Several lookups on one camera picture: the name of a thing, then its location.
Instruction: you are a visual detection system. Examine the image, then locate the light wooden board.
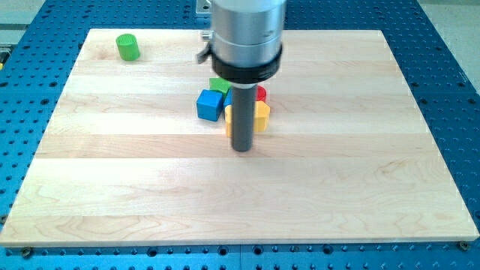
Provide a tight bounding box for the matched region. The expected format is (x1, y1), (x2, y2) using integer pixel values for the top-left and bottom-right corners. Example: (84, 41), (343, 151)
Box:
(1, 28), (479, 248)

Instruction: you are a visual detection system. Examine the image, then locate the green wooden cylinder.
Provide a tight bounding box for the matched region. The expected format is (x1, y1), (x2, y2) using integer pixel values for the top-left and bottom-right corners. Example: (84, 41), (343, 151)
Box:
(115, 34), (140, 61)

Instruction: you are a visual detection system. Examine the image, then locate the silver metal bracket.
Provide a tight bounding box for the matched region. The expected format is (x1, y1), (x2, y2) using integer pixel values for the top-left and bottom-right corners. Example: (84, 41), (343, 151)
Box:
(196, 0), (212, 17)

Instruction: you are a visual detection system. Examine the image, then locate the green wooden block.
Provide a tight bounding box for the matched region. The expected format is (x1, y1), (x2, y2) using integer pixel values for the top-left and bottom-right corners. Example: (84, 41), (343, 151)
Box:
(209, 77), (231, 98)

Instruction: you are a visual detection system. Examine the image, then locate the dark grey stylus rod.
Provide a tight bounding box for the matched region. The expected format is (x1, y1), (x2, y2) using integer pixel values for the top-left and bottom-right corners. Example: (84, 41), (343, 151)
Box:
(231, 84), (257, 152)

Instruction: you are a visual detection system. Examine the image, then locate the yellow wooden hexagon block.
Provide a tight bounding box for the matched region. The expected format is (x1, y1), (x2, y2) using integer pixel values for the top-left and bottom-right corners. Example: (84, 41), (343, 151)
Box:
(224, 100), (271, 137)

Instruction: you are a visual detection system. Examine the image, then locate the red wooden cylinder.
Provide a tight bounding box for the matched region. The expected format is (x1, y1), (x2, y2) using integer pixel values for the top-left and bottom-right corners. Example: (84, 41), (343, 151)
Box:
(256, 85), (267, 103)

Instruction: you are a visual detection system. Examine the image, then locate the blue wooden cube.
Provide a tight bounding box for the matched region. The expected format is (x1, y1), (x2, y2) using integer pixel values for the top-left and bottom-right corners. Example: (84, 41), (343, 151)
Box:
(196, 89), (224, 122)

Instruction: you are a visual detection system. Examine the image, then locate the blue wooden block behind rod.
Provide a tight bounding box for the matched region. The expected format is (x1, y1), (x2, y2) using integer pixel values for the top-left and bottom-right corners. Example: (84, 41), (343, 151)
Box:
(223, 88), (233, 108)

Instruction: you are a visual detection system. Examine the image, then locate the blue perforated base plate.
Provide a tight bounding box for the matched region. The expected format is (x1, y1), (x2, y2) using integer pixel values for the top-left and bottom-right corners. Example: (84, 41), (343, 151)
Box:
(1, 0), (479, 269)

